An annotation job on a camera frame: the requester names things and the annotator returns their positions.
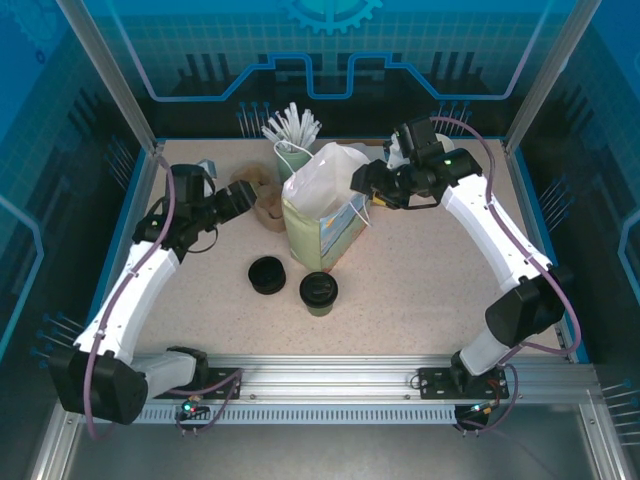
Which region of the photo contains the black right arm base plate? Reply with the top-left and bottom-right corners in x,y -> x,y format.
417,367 -> 510,401

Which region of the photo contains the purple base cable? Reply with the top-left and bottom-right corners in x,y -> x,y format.
162,367 -> 246,437
452,389 -> 519,439

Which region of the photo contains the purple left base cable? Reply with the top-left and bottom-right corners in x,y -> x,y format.
162,367 -> 246,437

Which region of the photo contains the green paper takeout bag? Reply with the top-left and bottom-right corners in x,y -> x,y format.
277,141 -> 375,274

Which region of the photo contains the black cup lids stack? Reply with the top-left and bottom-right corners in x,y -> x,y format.
248,254 -> 289,296

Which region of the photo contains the aluminium mounting rail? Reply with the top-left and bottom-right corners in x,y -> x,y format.
64,353 -> 601,404

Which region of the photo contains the green straw holder cup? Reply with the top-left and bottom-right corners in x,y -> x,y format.
275,141 -> 317,184

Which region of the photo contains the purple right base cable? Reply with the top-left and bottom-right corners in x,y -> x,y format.
452,389 -> 519,439

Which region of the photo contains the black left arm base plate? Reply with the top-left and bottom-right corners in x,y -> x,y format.
152,367 -> 245,401

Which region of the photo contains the black plastic cup lid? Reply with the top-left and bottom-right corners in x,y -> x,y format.
298,271 -> 341,307

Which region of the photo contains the slotted metal cable duct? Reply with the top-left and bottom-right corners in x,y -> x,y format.
78,403 -> 474,427

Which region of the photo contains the aluminium frame post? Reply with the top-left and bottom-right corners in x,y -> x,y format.
501,0 -> 604,155
55,0 -> 167,155

